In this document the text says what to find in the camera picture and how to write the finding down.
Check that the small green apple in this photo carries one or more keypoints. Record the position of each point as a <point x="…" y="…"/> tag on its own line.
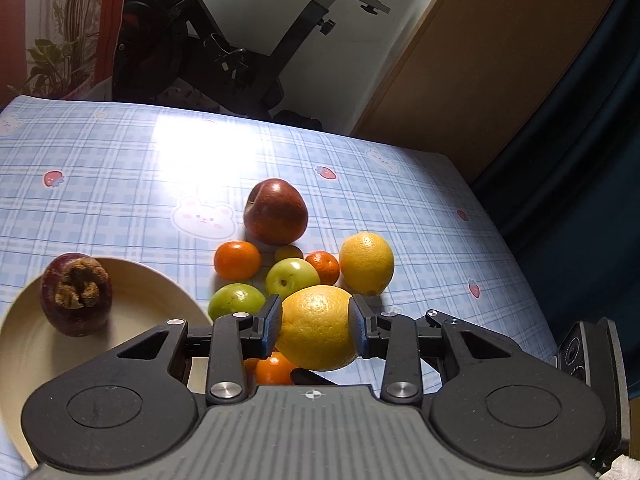
<point x="290" y="277"/>
<point x="232" y="302"/>

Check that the dark purple mangosteen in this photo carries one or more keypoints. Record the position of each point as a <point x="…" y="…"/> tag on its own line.
<point x="55" y="285"/>

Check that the black exercise bike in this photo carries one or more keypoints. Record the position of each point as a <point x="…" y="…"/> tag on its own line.
<point x="150" y="35"/>

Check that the blue plaid tablecloth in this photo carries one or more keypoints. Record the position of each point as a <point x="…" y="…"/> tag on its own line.
<point x="125" y="170"/>

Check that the dark blue curtain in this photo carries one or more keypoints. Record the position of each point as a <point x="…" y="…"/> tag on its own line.
<point x="575" y="185"/>

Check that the round cream plate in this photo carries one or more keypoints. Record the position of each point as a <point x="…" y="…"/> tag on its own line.
<point x="140" y="300"/>

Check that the small yellow-green fruit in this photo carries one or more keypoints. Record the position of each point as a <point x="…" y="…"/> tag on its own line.
<point x="289" y="251"/>

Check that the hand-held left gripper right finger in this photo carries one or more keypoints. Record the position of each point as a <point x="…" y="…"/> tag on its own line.
<point x="357" y="325"/>

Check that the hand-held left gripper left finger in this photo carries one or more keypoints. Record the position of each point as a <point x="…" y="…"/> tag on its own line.
<point x="272" y="320"/>

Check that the wooden cabinet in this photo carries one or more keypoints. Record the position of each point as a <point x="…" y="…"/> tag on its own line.
<point x="475" y="60"/>

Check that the large yellow orange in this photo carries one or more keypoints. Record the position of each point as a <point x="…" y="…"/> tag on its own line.
<point x="317" y="327"/>

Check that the small tangerine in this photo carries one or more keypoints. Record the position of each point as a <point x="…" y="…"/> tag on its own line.
<point x="324" y="266"/>

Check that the red apple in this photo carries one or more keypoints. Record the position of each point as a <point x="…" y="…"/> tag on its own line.
<point x="275" y="212"/>

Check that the large tangerine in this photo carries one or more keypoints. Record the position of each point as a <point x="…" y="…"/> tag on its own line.
<point x="237" y="262"/>

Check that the white fluffy cloth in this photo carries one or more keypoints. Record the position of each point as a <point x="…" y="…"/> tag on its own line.
<point x="627" y="467"/>

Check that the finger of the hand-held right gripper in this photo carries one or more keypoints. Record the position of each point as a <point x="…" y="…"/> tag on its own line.
<point x="312" y="376"/>

